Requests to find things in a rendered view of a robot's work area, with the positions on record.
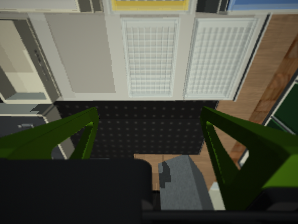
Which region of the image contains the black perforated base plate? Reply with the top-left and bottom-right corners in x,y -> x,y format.
53,100 -> 220,159

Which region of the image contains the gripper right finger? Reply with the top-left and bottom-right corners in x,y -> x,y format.
200,106 -> 298,210

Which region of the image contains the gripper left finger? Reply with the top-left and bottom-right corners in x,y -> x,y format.
0,107 -> 99,160

